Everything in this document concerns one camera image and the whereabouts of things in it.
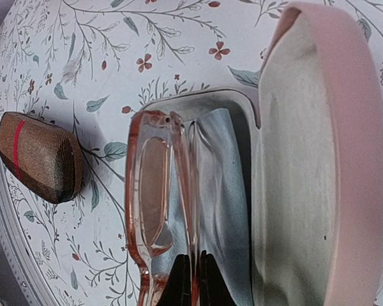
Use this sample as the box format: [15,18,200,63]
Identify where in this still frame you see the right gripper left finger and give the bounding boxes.
[156,254,192,306]

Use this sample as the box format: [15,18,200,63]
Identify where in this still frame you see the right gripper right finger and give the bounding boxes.
[199,251,236,306]

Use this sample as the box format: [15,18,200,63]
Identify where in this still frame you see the pink glasses case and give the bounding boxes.
[148,2,383,305]

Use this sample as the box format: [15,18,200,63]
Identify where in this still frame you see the front aluminium rail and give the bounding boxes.
[0,28,49,306]

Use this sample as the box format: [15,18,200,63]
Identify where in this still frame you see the brown plaid glasses case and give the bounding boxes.
[0,112,83,204]

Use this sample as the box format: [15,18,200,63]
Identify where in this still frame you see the small blue cloth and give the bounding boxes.
[197,108,253,305]

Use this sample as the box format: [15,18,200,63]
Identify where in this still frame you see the pink translucent sunglasses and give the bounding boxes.
[124,110,200,305]

